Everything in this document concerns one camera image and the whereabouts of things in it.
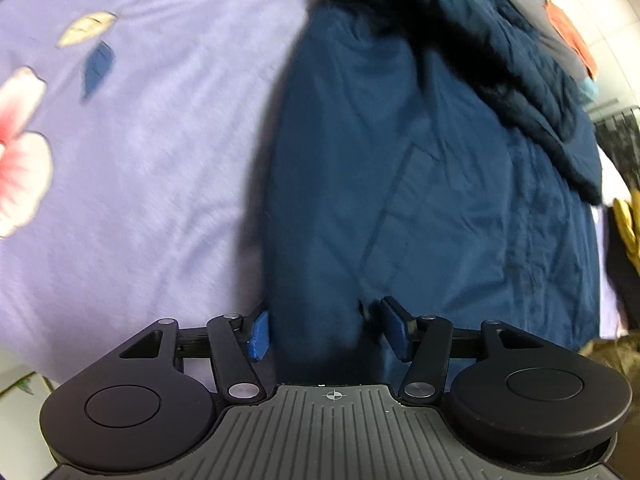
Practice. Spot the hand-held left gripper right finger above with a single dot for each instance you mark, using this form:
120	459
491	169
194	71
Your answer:
394	327

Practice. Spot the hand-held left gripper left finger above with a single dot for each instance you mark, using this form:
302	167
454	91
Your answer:
259	336

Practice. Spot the navy blue jacket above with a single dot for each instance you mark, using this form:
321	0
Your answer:
400	170

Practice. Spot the purple floral blanket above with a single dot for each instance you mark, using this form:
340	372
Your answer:
170	160

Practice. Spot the brown patterned cloth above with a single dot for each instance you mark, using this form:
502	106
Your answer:
617	355

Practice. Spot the black cloth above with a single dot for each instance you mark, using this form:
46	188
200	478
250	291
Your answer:
622	290

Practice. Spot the white printed sheet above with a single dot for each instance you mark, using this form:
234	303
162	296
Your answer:
20	400

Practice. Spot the yellow cloth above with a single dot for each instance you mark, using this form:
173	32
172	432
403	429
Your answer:
627	225

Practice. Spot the dark patterned cloth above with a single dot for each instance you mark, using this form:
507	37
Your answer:
620	150

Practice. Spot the grey cloth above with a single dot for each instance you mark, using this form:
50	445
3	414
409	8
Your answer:
540	25

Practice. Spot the orange cloth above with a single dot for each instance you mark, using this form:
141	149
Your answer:
570	35

